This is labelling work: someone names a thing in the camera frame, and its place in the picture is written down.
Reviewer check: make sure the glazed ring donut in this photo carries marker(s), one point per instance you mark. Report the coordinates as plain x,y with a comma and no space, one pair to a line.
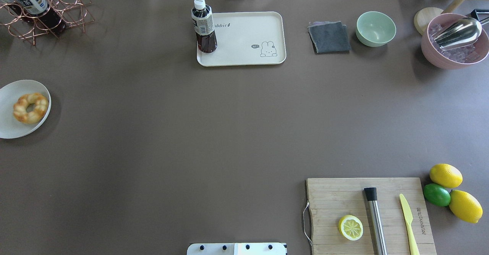
30,108

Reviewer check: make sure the white round plate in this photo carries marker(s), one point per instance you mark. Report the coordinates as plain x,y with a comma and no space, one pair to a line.
9,94

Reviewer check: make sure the cream rabbit tray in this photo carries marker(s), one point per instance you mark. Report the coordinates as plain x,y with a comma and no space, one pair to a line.
246,38

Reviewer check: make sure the dark tea bottle on tray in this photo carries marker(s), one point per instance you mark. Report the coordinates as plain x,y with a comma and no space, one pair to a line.
202,18

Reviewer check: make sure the grey folded cloth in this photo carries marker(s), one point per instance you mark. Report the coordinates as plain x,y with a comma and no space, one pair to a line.
329,37

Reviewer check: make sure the wooden cutting board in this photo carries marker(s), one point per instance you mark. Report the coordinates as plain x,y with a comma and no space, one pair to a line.
332,198

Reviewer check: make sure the steel muddler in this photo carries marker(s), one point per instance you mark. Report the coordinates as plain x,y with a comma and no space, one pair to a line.
379,239

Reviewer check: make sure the half lemon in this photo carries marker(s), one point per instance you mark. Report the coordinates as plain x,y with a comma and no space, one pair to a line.
350,227

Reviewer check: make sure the green bowl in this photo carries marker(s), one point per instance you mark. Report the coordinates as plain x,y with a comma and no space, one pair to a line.
375,29

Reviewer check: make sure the yellow plastic knife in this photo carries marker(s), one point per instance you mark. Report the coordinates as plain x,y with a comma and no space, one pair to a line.
407,214

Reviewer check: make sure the green lime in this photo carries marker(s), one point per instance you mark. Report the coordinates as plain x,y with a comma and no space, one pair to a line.
436,194

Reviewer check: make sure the upper yellow lemon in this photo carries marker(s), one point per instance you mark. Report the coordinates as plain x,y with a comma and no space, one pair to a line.
446,175

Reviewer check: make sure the yellow lemon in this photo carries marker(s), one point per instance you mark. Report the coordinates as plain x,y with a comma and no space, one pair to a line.
465,206
446,175

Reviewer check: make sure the pink bowl with ice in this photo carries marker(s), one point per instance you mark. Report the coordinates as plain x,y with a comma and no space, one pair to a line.
434,56

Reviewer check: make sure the metal scoop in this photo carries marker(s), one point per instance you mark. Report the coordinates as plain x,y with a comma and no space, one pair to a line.
463,32

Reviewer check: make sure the lower yellow lemon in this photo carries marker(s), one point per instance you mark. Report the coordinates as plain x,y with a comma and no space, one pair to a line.
465,206

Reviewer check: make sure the tea bottle in rack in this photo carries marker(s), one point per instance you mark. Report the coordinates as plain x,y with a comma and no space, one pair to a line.
32,3

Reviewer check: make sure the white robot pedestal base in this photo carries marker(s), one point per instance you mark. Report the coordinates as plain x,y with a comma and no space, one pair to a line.
247,248

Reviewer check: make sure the copper wire bottle rack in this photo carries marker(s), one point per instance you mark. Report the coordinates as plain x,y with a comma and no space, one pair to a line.
21,25

